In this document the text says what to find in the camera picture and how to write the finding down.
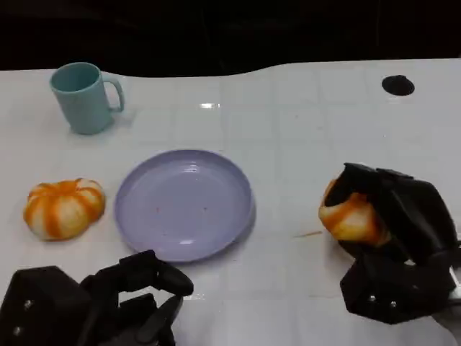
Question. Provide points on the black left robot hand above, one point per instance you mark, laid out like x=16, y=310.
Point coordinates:
x=47, y=310

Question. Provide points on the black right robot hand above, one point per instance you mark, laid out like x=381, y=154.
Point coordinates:
x=414, y=223

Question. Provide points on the lilac plate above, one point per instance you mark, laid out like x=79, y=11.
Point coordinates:
x=183, y=205

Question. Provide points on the pale green mug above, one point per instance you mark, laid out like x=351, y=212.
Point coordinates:
x=84, y=104

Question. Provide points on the orange white toy bread roll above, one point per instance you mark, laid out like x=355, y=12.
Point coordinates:
x=63, y=210
x=349, y=220

